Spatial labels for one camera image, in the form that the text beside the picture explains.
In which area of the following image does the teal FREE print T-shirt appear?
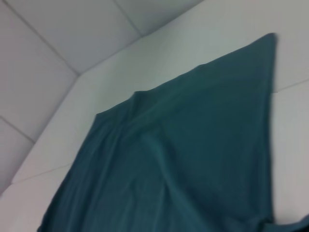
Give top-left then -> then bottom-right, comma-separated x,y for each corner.
36,32 -> 309,232

